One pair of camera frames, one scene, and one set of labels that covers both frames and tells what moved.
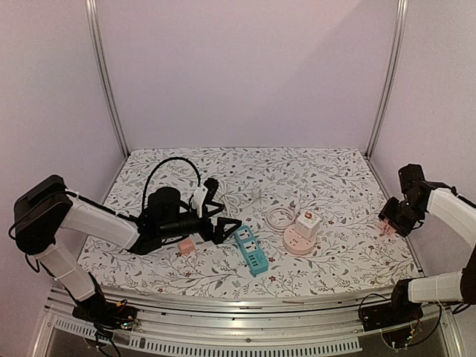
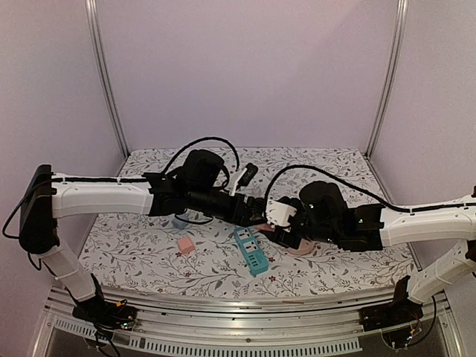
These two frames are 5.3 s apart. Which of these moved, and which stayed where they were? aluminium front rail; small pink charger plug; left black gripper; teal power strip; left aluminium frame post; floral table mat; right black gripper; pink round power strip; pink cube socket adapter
Moved: pink cube socket adapter; left black gripper; right black gripper
Stayed: teal power strip; aluminium front rail; floral table mat; small pink charger plug; left aluminium frame post; pink round power strip
